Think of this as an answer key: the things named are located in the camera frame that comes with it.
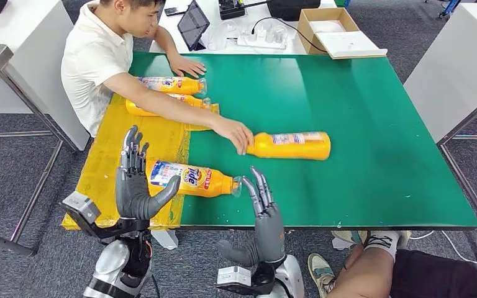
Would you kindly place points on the seated person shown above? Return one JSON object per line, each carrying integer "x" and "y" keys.
{"x": 94, "y": 61}

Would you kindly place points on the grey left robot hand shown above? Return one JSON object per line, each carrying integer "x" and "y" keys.
{"x": 133, "y": 193}

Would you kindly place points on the black phone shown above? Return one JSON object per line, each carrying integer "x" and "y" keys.
{"x": 176, "y": 10}

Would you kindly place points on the black charger device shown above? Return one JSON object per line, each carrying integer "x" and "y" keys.
{"x": 230, "y": 9}

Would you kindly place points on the person's left hand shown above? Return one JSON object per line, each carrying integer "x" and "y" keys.
{"x": 187, "y": 68}

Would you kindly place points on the black bag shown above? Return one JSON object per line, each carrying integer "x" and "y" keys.
{"x": 293, "y": 8}

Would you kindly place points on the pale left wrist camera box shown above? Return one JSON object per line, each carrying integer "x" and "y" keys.
{"x": 80, "y": 207}

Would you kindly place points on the white plastic piece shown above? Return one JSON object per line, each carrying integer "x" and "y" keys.
{"x": 165, "y": 240}

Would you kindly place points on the black tablet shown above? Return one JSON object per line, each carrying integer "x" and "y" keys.
{"x": 193, "y": 24}

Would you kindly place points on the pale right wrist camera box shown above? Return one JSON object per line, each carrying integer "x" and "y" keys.
{"x": 234, "y": 276}

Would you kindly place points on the person with white sock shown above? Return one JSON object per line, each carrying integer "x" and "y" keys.
{"x": 370, "y": 275}

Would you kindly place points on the white power strip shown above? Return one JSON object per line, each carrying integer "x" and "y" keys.
{"x": 260, "y": 42}

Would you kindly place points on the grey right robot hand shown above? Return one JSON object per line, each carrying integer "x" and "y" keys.
{"x": 269, "y": 238}

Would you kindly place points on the clear plastic packaging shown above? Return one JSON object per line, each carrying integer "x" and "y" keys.
{"x": 223, "y": 35}

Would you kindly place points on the white table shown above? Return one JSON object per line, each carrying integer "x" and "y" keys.
{"x": 24, "y": 41}
{"x": 456, "y": 70}
{"x": 230, "y": 45}

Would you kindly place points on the white foam insert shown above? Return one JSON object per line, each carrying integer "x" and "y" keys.
{"x": 327, "y": 26}

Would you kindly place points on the white flat box lid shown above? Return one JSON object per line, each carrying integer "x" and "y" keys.
{"x": 349, "y": 45}

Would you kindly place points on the orange detergent bottle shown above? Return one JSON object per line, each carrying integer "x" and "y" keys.
{"x": 292, "y": 150}
{"x": 197, "y": 181}
{"x": 181, "y": 86}
{"x": 193, "y": 102}

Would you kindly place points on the brown cardboard box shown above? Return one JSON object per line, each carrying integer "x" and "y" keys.
{"x": 304, "y": 33}

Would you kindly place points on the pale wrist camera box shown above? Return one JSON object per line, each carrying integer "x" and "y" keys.
{"x": 234, "y": 276}
{"x": 80, "y": 207}

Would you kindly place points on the person's right hand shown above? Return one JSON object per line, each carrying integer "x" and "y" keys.
{"x": 234, "y": 133}

